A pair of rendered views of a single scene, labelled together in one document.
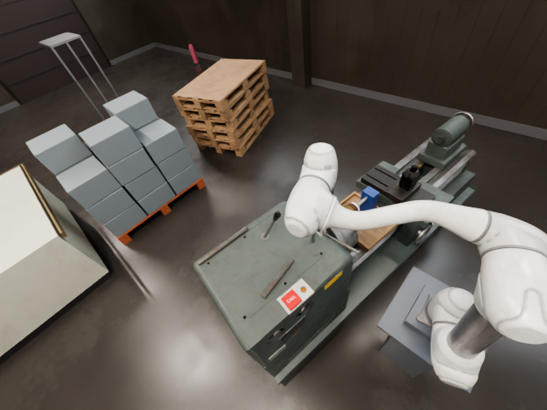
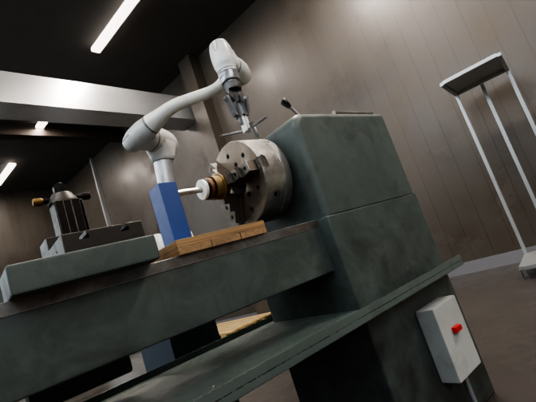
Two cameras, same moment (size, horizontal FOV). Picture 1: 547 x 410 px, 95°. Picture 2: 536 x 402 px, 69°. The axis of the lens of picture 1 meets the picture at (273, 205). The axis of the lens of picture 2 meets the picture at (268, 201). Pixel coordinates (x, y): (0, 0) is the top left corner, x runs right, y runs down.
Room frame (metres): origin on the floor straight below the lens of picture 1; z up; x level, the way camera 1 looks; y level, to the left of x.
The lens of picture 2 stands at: (2.16, -0.56, 0.77)
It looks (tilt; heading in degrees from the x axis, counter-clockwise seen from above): 9 degrees up; 167
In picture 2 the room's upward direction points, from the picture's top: 19 degrees counter-clockwise
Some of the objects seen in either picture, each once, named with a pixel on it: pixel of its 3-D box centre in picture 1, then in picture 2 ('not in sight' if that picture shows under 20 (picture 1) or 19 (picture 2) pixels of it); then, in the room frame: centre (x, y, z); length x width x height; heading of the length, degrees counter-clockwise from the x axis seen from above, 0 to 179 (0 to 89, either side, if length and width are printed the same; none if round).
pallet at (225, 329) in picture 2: not in sight; (225, 331); (-3.93, -0.38, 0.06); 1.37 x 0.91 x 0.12; 38
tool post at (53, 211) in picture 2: (408, 179); (69, 219); (0.99, -0.85, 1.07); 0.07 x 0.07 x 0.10; 28
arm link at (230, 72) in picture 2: not in sight; (229, 77); (0.58, -0.17, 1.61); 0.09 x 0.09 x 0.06
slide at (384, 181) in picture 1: (396, 188); (83, 256); (1.05, -0.82, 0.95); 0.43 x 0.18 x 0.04; 28
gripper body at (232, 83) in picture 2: not in sight; (234, 92); (0.58, -0.17, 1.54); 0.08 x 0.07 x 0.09; 118
